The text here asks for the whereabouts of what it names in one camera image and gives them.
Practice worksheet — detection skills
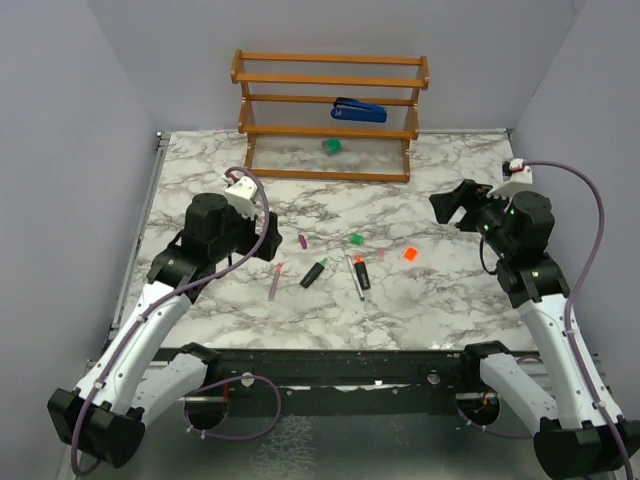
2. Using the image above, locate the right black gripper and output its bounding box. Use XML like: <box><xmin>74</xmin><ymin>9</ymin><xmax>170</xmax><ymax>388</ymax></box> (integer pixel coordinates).
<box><xmin>431</xmin><ymin>178</ymin><xmax>518</xmax><ymax>257</ymax></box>

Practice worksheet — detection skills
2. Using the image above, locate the pink highlighter pen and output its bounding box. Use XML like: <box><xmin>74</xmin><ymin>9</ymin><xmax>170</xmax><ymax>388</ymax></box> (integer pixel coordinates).
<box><xmin>268</xmin><ymin>263</ymin><xmax>283</xmax><ymax>302</ymax></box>

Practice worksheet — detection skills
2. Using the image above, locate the black green highlighter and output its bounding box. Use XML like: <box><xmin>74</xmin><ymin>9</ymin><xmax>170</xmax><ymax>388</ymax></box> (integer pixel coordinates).
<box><xmin>299</xmin><ymin>258</ymin><xmax>328</xmax><ymax>289</ymax></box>

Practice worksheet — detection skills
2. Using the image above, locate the green highlighter cap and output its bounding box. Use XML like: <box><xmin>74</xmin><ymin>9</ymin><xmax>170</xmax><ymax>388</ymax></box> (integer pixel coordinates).
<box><xmin>350</xmin><ymin>234</ymin><xmax>364</xmax><ymax>245</ymax></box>

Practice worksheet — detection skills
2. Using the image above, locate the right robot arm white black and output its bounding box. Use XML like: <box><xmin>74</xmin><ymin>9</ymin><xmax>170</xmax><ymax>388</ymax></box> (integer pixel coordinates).
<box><xmin>429</xmin><ymin>180</ymin><xmax>639</xmax><ymax>479</ymax></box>

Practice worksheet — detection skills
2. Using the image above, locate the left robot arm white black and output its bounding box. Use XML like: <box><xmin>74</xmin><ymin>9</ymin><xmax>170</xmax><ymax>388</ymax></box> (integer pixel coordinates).
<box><xmin>47</xmin><ymin>184</ymin><xmax>282</xmax><ymax>476</ymax></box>

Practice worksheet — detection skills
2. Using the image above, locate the thin white green pen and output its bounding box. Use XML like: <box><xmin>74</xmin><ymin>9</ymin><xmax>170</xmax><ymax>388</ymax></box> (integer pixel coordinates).
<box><xmin>345</xmin><ymin>254</ymin><xmax>365</xmax><ymax>302</ymax></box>

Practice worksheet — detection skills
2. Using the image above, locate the orange highlighter cap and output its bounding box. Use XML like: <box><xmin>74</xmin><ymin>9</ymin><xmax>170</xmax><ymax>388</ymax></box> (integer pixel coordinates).
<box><xmin>404</xmin><ymin>247</ymin><xmax>418</xmax><ymax>261</ymax></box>

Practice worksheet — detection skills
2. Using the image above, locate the black orange highlighter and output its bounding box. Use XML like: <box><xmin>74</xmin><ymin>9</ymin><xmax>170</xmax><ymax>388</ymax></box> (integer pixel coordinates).
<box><xmin>354</xmin><ymin>255</ymin><xmax>371</xmax><ymax>291</ymax></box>

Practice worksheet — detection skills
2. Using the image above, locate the green tape dispenser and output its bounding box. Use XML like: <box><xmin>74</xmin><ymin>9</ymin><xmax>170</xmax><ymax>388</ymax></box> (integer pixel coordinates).
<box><xmin>321</xmin><ymin>138</ymin><xmax>342</xmax><ymax>155</ymax></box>

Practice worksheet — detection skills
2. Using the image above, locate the wooden shelf rack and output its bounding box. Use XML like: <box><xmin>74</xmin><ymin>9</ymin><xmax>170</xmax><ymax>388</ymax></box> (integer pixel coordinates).
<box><xmin>230</xmin><ymin>48</ymin><xmax>431</xmax><ymax>184</ymax></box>

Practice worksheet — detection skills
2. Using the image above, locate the blue stapler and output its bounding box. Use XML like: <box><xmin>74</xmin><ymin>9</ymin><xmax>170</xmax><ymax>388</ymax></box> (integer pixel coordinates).
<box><xmin>330</xmin><ymin>97</ymin><xmax>387</xmax><ymax>123</ymax></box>

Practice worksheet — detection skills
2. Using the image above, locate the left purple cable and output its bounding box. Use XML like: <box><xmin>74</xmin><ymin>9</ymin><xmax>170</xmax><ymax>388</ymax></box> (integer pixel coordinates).
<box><xmin>69</xmin><ymin>166</ymin><xmax>278</xmax><ymax>476</ymax></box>

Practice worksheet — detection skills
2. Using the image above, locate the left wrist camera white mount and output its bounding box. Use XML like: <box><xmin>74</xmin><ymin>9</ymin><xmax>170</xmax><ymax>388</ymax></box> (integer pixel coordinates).
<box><xmin>223</xmin><ymin>167</ymin><xmax>260</xmax><ymax>220</ymax></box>

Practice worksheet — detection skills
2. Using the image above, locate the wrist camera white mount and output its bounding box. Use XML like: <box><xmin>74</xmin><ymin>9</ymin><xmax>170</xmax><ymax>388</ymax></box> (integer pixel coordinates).
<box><xmin>487</xmin><ymin>158</ymin><xmax>533</xmax><ymax>199</ymax></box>
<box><xmin>223</xmin><ymin>167</ymin><xmax>260</xmax><ymax>220</ymax></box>

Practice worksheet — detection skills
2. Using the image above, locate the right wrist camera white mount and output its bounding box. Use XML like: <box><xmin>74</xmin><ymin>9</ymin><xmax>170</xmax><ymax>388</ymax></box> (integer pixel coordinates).
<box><xmin>487</xmin><ymin>158</ymin><xmax>533</xmax><ymax>199</ymax></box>

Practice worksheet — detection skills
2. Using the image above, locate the black mounting base rail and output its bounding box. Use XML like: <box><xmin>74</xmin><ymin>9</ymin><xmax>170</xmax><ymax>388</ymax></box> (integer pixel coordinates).
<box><xmin>155</xmin><ymin>343</ymin><xmax>489</xmax><ymax>417</ymax></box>

